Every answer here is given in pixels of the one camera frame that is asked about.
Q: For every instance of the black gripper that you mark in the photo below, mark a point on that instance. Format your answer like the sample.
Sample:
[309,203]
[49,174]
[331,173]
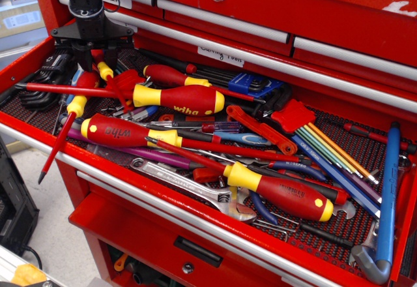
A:
[94,33]

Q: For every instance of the small red yellow screwdriver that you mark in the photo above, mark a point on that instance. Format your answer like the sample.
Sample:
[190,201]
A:
[106,73]

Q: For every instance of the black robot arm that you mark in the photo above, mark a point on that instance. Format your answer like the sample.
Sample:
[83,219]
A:
[84,8]

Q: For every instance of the red yellow screwdriver overhanging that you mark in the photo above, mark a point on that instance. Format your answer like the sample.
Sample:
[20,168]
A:
[74,110]

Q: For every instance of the red holder hex keys left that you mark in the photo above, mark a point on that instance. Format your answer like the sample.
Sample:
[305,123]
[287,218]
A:
[127,80]

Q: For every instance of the black torx key set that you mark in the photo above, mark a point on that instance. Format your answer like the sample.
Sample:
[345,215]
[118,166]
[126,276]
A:
[57,69]

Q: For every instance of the white markers label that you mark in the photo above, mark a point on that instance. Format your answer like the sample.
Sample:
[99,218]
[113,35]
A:
[122,3]

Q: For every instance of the black red precision screwdriver rear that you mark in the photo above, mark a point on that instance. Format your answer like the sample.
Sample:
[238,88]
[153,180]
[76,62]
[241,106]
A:
[182,66]

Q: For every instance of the red yellow screwdriver rear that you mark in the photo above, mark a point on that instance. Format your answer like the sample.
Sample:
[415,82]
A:
[169,77]

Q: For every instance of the large wiha screwdriver middle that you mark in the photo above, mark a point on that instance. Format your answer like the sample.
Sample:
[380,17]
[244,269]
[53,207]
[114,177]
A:
[115,132]

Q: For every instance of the large wiha screwdriver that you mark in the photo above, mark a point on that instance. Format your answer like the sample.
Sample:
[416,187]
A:
[194,100]
[115,132]

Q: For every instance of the large wiha screwdriver upper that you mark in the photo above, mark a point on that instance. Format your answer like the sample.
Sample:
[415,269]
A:
[194,100]

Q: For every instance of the purple pen tool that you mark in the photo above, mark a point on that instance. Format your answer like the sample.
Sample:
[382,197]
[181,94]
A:
[170,159]

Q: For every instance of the white cutting tools label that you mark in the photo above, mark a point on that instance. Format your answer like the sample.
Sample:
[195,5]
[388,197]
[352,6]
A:
[235,61]

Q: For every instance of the red metal tool chest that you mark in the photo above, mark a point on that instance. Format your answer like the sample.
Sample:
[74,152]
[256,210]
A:
[345,58]

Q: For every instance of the black box on floor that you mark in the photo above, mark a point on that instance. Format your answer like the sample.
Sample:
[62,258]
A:
[19,213]

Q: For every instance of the blue holder hex keys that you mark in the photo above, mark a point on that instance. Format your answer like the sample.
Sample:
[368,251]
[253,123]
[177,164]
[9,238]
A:
[273,94]

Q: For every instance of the silver adjustable wrench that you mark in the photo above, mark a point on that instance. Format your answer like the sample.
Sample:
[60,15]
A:
[224,200]

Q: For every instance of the red holder rainbow hex keys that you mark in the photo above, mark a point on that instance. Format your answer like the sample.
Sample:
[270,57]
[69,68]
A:
[295,118]

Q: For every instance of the red flat folding tool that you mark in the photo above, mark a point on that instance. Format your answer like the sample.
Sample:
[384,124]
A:
[286,146]

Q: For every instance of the large red screwdriver front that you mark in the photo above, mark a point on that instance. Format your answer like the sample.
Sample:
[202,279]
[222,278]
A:
[237,174]

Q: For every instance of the long blue hex key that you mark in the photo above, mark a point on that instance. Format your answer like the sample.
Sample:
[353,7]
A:
[372,208]

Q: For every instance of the thin black screwdriver front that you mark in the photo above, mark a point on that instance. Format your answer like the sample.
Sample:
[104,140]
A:
[327,236]

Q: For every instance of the small red black screwdriver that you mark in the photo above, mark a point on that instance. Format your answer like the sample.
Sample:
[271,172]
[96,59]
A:
[359,131]

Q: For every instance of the large blue hex key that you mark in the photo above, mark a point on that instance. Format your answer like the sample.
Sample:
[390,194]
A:
[378,269]

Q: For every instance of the blue white handle tool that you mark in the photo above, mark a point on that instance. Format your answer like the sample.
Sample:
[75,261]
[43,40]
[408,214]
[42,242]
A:
[74,82]

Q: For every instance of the clear handle small screwdriver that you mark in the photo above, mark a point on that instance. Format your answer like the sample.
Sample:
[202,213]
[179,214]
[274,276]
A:
[208,127]

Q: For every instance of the blue handled pliers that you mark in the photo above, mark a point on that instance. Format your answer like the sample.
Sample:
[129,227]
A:
[293,169]

